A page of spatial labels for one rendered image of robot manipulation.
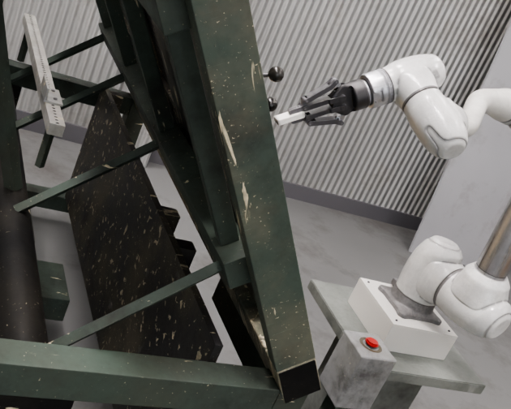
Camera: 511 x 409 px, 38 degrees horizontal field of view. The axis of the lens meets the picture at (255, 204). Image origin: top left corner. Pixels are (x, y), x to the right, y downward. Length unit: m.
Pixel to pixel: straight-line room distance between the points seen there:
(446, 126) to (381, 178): 4.18
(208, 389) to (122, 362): 0.23
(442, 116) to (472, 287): 0.76
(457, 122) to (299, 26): 3.49
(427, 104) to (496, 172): 4.16
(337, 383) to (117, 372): 0.64
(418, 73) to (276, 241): 0.55
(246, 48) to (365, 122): 4.24
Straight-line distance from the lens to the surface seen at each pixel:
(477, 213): 6.00
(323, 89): 1.81
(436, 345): 2.61
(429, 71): 1.89
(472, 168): 5.81
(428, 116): 1.80
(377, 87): 1.84
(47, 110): 2.51
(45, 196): 2.45
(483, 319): 2.41
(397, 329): 2.49
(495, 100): 2.20
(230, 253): 1.77
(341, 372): 2.10
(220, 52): 1.45
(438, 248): 2.50
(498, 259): 2.38
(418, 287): 2.52
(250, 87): 1.49
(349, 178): 5.83
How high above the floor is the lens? 1.86
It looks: 21 degrees down
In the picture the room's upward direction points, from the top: 24 degrees clockwise
